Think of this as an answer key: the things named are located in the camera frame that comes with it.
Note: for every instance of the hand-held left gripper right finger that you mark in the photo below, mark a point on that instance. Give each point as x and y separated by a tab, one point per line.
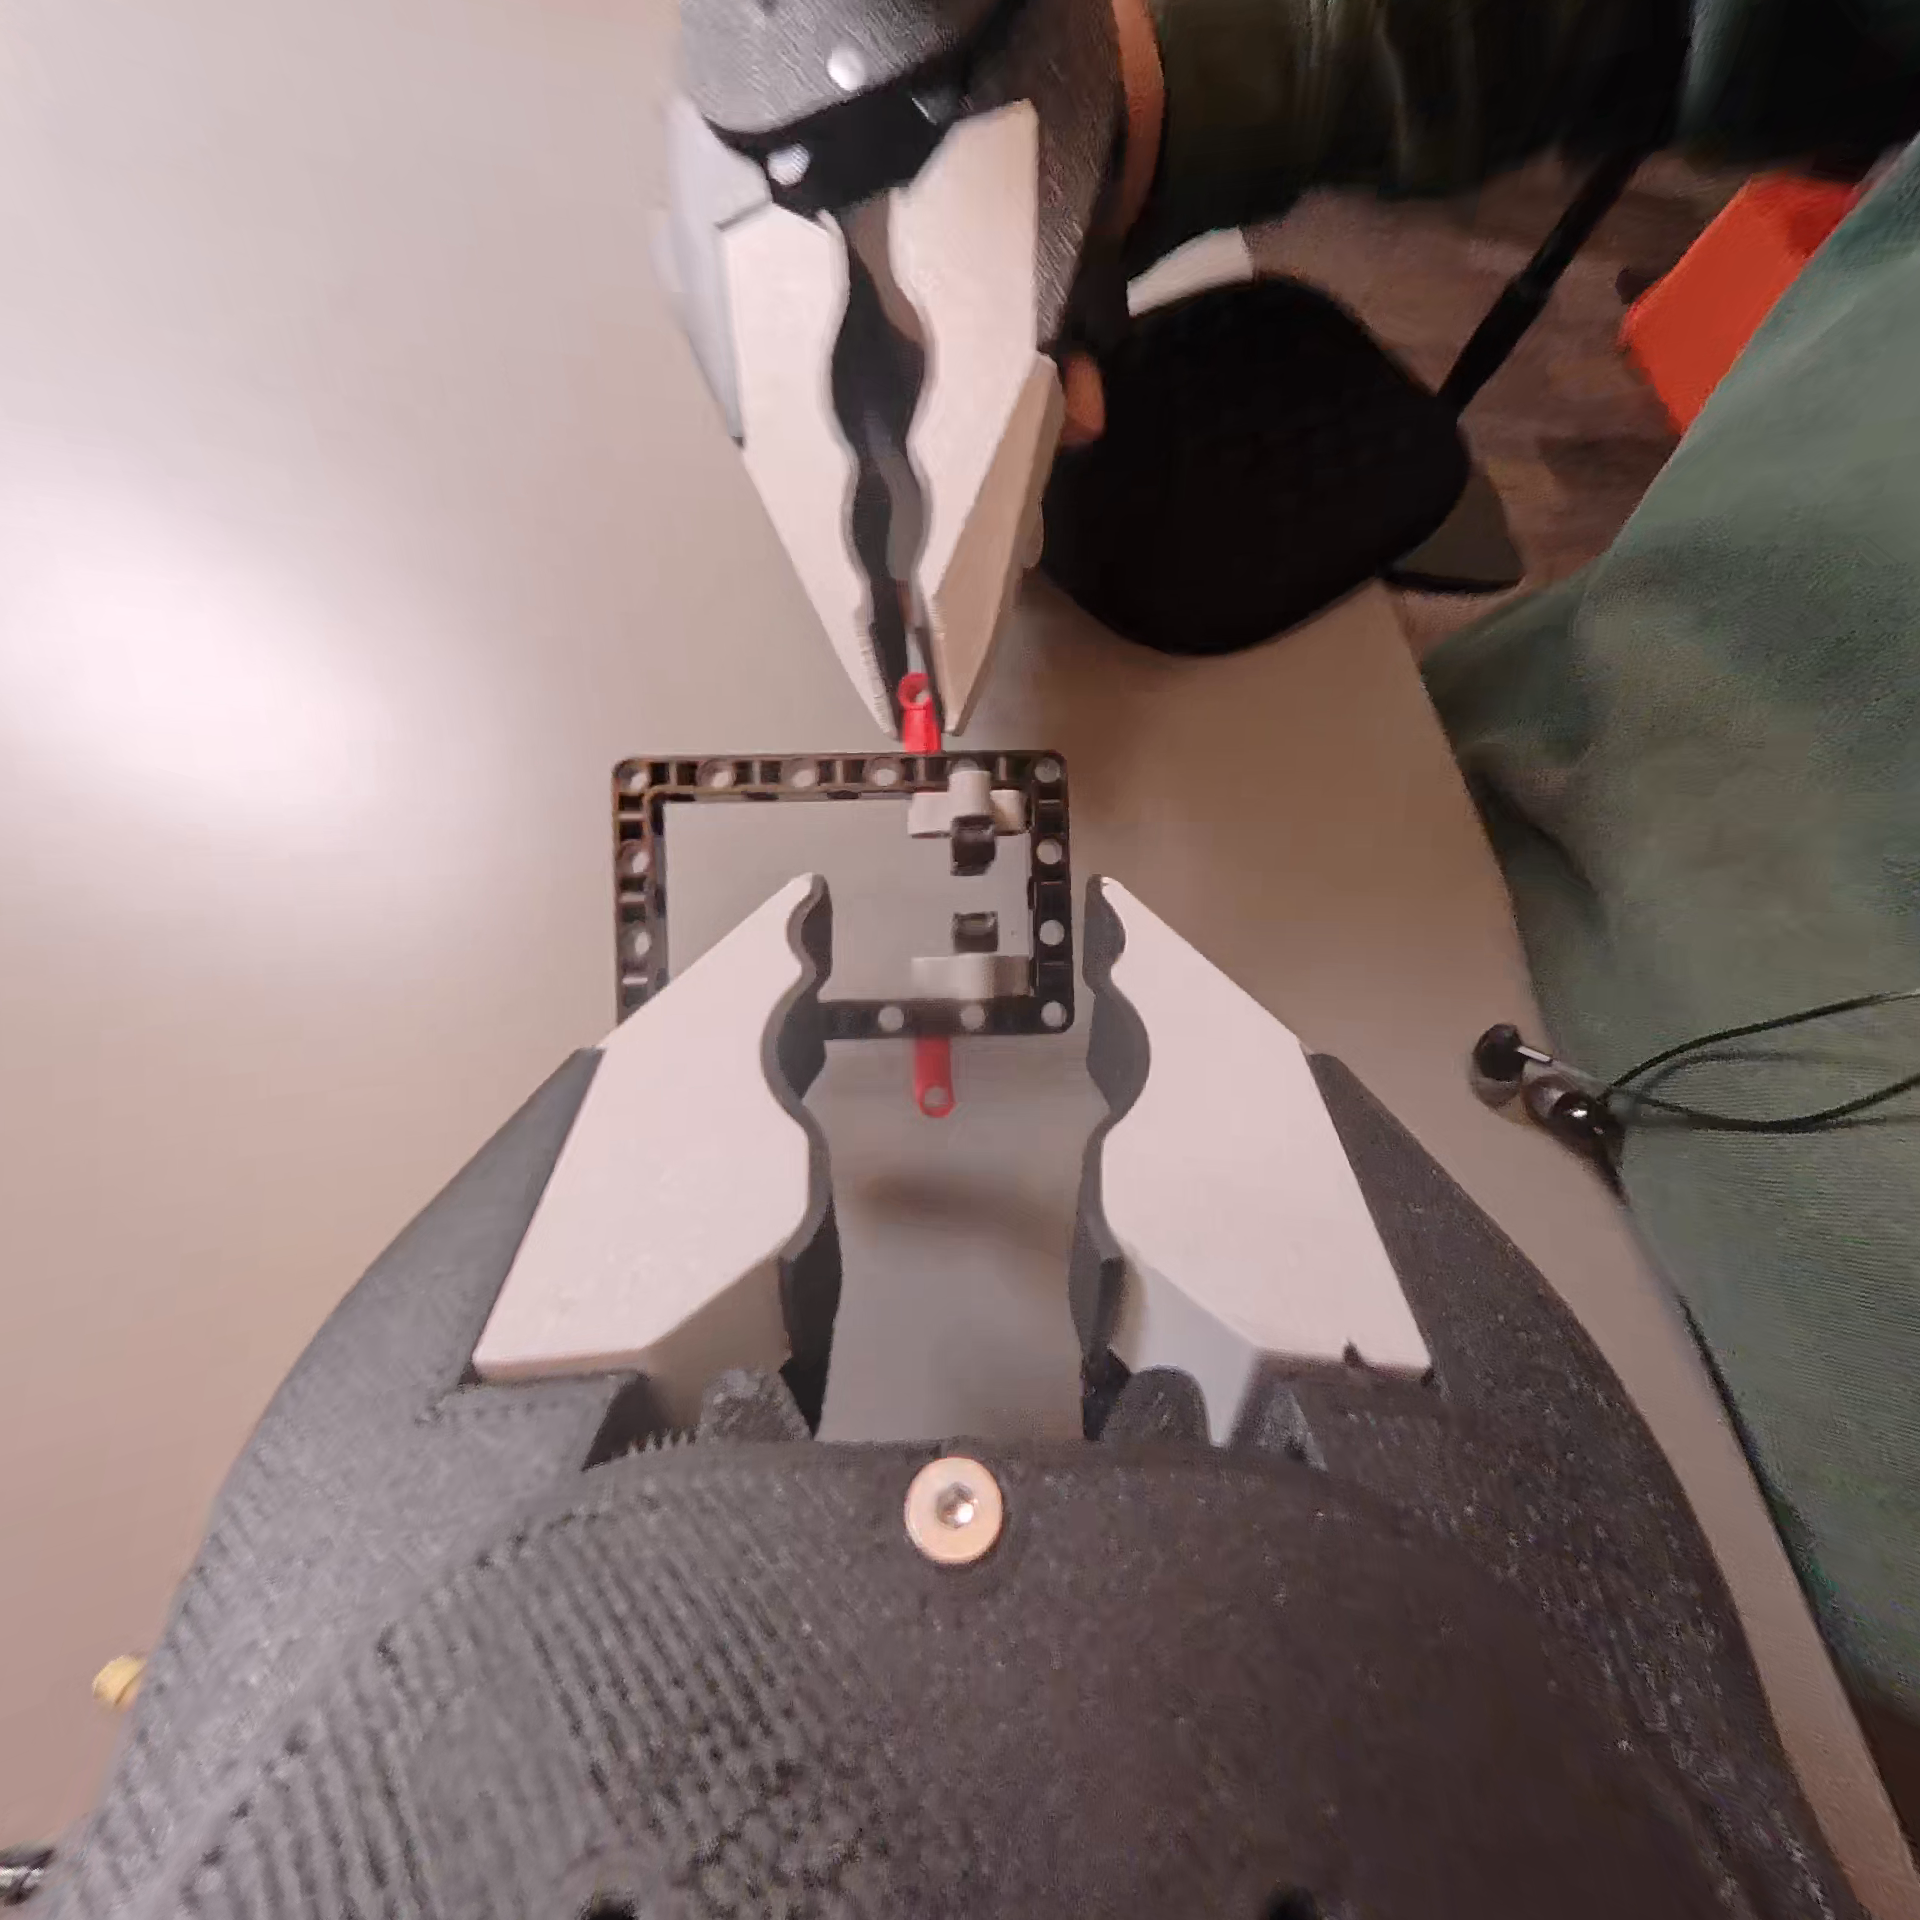
1261	1201

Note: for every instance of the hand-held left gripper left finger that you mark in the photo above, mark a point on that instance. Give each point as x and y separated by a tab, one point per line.
645	1201

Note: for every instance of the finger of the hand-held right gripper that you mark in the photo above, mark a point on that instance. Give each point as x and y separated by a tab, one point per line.
984	375
780	375

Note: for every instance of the black lego frame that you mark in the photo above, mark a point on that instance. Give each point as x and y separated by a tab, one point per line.
639	902

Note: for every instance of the red lego pin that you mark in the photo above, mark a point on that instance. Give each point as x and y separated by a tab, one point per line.
917	713
933	1073

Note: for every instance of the small tan lego pin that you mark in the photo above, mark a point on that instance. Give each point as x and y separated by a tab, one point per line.
117	1677

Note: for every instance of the person's right hand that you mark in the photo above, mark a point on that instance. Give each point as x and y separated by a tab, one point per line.
1085	403

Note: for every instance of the orange box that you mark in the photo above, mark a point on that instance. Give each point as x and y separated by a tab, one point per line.
1725	301

